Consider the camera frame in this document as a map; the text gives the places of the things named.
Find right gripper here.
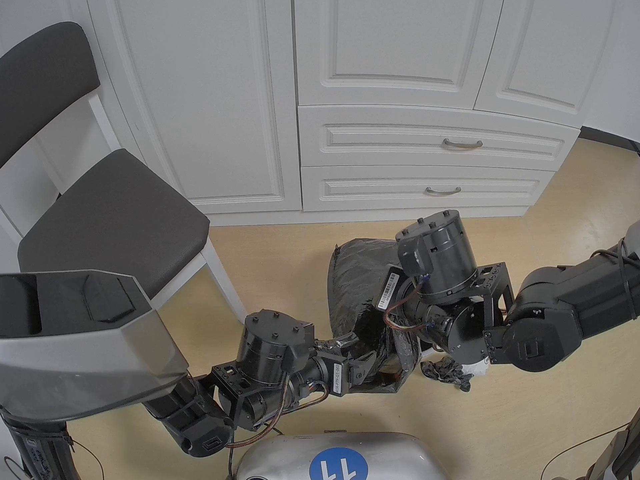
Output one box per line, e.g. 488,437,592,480
374,265,426,330

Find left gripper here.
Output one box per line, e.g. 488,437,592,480
314,340,402,395

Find crumpled black plastic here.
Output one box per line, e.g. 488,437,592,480
421,357,475,394

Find white wardrobe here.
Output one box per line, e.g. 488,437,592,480
56,0,623,228

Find black plastic bag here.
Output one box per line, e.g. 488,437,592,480
327,238,426,385

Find white chair dark grey cushions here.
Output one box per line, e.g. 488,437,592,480
0,20,248,326

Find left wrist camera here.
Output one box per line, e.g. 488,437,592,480
284,319,317,370

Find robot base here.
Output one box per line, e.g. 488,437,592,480
235,430,442,480

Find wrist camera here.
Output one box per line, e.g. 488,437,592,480
284,319,317,370
396,229,435,276

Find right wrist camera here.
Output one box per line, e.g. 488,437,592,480
396,229,435,276

